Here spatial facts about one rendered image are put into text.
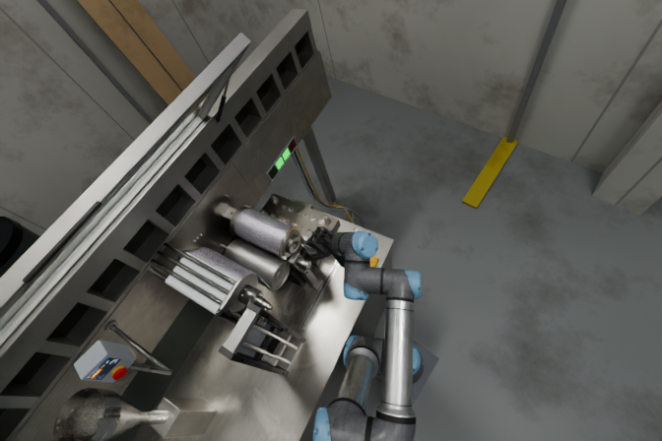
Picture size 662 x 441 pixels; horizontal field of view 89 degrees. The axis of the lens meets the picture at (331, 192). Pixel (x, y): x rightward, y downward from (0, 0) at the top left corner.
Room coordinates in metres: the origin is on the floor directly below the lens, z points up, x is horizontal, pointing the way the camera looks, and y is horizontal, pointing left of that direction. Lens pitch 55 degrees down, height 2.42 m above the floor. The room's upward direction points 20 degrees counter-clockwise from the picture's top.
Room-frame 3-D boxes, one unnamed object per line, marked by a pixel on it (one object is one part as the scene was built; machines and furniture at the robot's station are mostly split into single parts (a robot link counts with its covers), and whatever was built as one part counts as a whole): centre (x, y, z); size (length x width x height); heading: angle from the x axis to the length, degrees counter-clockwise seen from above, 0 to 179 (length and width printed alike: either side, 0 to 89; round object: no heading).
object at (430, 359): (0.15, -0.04, 0.45); 0.20 x 0.20 x 0.90; 35
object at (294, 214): (0.89, 0.21, 1.00); 0.40 x 0.16 x 0.06; 45
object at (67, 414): (0.22, 0.81, 1.50); 0.14 x 0.14 x 0.06
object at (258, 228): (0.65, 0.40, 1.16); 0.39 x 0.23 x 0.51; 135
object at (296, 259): (0.60, 0.22, 1.05); 0.06 x 0.05 x 0.31; 45
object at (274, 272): (0.66, 0.39, 1.17); 0.26 x 0.12 x 0.12; 45
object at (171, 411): (0.22, 0.81, 1.18); 0.14 x 0.14 x 0.57
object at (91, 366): (0.28, 0.63, 1.66); 0.07 x 0.07 x 0.10; 32
